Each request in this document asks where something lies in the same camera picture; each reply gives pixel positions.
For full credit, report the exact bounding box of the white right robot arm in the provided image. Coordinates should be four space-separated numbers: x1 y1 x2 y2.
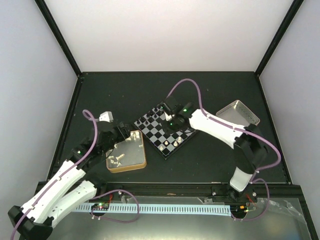
162 107 268 202

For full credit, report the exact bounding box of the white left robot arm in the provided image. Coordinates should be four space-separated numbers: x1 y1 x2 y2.
8 122 131 240

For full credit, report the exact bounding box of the tan sweet bear tin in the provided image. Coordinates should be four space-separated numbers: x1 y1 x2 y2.
105 130 147 174

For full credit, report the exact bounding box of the black and white chessboard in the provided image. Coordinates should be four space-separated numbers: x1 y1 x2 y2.
133 104 198 160

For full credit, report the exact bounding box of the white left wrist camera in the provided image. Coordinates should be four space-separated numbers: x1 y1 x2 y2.
98 111 114 123

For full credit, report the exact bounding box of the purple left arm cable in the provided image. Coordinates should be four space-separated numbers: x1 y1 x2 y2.
9 109 101 238

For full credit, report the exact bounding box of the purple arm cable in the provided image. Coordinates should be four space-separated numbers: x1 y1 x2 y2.
9 109 101 238
166 78 282 176

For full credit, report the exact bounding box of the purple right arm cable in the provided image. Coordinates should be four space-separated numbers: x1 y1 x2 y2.
166 78 282 176

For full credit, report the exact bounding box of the white slotted cable duct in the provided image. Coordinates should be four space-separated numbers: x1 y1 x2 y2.
73 202 231 217

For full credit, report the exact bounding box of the black aluminium rail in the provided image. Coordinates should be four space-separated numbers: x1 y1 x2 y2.
99 182 303 200

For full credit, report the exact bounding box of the black corner frame post left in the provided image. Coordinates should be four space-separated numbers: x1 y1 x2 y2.
34 0 82 77

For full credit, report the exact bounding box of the black corner frame post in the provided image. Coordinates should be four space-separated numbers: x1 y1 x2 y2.
254 0 304 77
34 0 82 77

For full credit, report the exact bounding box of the black corner frame post right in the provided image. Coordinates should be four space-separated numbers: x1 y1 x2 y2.
254 0 304 77

